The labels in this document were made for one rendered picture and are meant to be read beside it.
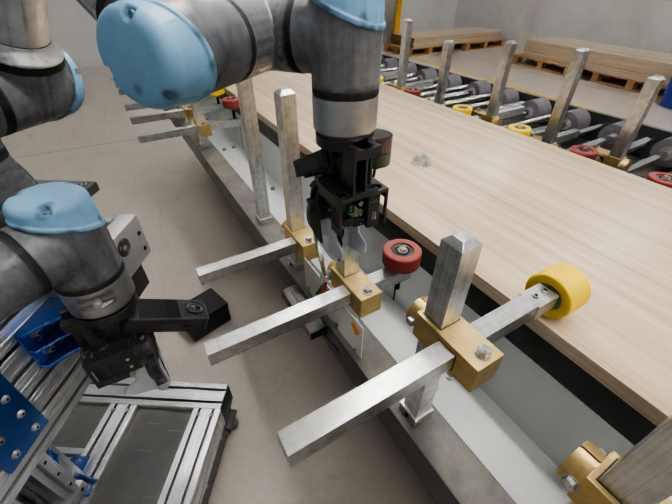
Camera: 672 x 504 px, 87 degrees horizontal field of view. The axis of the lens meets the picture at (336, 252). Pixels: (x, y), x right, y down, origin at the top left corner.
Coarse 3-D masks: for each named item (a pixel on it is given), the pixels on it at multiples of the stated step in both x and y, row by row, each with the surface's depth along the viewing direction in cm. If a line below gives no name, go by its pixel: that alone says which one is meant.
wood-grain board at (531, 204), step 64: (384, 128) 131; (448, 128) 131; (448, 192) 94; (512, 192) 94; (576, 192) 94; (640, 192) 94; (512, 256) 73; (576, 256) 73; (640, 256) 73; (576, 320) 59; (640, 320) 59; (640, 384) 50
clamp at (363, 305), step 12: (336, 276) 74; (348, 276) 72; (360, 276) 72; (348, 288) 70; (360, 288) 70; (372, 288) 70; (360, 300) 67; (372, 300) 69; (360, 312) 69; (372, 312) 71
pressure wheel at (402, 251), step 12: (396, 240) 76; (408, 240) 76; (384, 252) 73; (396, 252) 73; (408, 252) 73; (420, 252) 73; (384, 264) 74; (396, 264) 71; (408, 264) 71; (396, 288) 80
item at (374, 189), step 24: (336, 144) 40; (360, 144) 42; (336, 168) 45; (360, 168) 42; (312, 192) 49; (336, 192) 44; (360, 192) 43; (384, 192) 45; (336, 216) 47; (360, 216) 47; (384, 216) 47
